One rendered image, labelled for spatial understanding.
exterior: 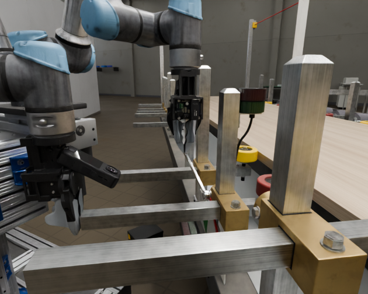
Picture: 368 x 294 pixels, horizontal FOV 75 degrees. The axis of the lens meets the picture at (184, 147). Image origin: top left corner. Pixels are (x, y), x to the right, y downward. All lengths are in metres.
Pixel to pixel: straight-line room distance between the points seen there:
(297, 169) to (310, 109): 0.07
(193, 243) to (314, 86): 0.20
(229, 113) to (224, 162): 0.11
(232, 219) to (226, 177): 0.09
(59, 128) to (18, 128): 0.52
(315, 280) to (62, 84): 0.43
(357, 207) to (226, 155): 0.25
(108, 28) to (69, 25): 0.41
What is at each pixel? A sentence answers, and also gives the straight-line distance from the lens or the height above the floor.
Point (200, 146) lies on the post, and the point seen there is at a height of 0.91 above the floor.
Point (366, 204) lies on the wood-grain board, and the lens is 0.57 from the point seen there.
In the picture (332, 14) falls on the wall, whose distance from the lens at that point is 12.85.
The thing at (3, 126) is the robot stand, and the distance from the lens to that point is 1.05.
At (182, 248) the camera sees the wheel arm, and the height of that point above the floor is 0.96.
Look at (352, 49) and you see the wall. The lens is 12.71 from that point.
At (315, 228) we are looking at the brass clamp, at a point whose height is 0.97.
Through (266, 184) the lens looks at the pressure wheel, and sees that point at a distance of 0.55.
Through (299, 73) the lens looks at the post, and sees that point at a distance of 0.28.
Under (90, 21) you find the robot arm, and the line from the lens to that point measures 0.57.
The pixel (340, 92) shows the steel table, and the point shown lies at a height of 0.80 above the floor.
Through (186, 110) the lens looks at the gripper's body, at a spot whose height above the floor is 1.05.
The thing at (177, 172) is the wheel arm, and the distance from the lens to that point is 0.75.
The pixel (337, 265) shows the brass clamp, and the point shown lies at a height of 0.96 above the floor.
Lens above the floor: 1.12
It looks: 16 degrees down
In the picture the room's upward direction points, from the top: straight up
